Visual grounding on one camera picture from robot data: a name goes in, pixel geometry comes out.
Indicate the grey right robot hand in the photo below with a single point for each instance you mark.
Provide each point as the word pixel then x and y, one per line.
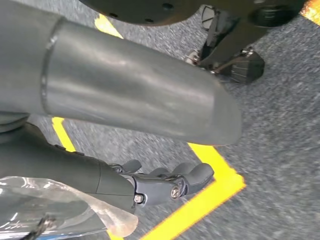
pixel 124 82

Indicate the clear plastic cover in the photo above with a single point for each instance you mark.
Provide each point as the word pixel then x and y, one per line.
pixel 50 205

